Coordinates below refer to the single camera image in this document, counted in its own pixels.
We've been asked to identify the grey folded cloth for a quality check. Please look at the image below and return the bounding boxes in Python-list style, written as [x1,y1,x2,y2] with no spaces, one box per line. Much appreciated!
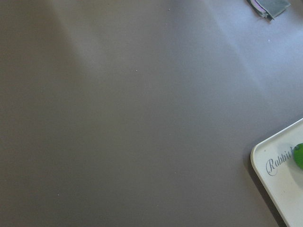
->
[247,0,291,20]

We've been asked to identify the cream rabbit tray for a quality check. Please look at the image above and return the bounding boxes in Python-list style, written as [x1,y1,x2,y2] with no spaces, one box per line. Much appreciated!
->
[250,120,303,227]

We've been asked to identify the green lime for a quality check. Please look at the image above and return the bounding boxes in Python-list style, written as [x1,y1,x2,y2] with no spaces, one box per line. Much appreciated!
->
[293,143,303,169]

